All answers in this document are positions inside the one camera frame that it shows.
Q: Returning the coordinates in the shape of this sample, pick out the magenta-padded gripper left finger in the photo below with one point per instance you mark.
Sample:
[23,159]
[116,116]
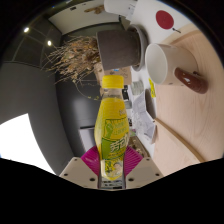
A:
[76,171]

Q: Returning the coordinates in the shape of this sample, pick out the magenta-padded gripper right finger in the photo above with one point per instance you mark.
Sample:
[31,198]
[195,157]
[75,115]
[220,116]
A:
[145,171]

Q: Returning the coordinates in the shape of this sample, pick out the yellow drink bottle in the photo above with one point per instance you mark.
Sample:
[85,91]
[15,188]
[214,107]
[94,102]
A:
[111,133]

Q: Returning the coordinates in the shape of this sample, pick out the brown clay sculpture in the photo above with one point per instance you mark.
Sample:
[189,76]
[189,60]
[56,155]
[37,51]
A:
[138,146]

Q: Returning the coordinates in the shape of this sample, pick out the long ceiling light strip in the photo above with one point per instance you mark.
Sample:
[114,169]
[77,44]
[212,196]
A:
[20,140]

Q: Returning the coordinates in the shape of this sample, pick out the yellow tag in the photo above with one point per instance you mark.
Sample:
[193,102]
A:
[152,88]

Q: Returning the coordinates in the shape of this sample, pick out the white tape roll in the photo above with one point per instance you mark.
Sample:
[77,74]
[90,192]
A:
[136,87]

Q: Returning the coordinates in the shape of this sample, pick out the dried plant in grey pot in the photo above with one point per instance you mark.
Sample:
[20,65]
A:
[118,50]

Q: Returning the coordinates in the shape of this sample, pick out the round ceiling spotlight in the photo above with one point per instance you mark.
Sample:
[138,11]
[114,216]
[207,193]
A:
[49,43]
[26,29]

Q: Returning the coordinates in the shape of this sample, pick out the wooden figure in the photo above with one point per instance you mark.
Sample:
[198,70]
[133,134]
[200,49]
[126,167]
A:
[96,9]

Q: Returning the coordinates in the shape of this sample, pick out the white chair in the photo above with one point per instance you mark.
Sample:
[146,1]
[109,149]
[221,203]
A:
[118,6]

